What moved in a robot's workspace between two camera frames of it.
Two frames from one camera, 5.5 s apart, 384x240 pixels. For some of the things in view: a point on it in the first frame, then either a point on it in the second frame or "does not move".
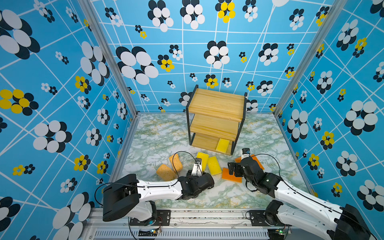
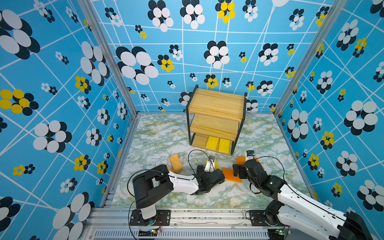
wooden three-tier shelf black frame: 214,119 does not move
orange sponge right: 254,157 does not move
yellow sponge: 222,145 does not move
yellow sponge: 214,165 -> 212,142
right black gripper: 237,166 does not move
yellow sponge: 204,158 -> 216,164
